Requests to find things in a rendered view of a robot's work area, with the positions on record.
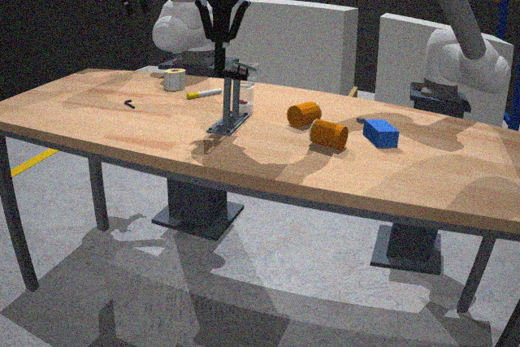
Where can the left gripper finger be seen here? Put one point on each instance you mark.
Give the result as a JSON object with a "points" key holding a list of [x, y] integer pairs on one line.
{"points": [[225, 34], [211, 32]]}

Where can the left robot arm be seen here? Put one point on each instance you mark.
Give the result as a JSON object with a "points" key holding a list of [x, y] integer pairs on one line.
{"points": [[479, 66]]}

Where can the orange-brown cylinder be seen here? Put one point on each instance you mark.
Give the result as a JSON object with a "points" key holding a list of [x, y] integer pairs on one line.
{"points": [[328, 134], [303, 114]]}

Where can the blue rectangular block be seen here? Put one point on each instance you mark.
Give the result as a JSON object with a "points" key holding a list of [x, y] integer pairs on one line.
{"points": [[380, 133]]}

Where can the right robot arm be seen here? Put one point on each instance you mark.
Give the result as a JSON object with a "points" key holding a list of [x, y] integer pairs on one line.
{"points": [[179, 29]]}

